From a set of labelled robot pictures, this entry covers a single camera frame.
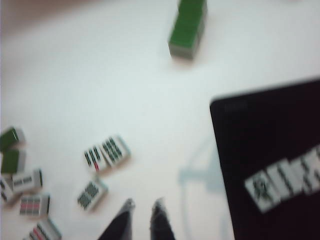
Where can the white green mahjong tile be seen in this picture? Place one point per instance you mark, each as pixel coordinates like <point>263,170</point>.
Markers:
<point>186,35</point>
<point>25,182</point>
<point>11,161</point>
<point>285,182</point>
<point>94,158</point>
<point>315,165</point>
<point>91,195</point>
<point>42,231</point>
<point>33,205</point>
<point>10,138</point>
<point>5,190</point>
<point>302,173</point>
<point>192,11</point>
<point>115,151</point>

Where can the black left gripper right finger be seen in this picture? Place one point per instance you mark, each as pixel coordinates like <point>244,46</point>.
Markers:
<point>160,222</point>

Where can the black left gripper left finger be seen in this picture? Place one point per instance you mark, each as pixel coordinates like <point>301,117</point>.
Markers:
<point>122,222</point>

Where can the bird print mahjong tile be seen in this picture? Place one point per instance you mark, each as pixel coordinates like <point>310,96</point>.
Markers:
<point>261,190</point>

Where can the black fabric mat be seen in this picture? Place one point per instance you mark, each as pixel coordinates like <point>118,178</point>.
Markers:
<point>262,125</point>

